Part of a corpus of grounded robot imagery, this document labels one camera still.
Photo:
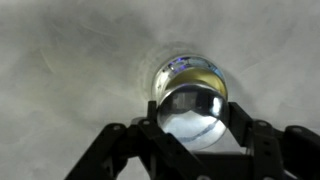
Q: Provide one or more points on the silver candle tin container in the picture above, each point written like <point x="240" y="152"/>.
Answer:
<point x="200" y="76"/>

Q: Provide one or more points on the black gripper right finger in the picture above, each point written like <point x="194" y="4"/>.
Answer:
<point x="276" y="153"/>

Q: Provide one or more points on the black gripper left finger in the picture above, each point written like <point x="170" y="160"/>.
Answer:
<point x="140" y="153"/>

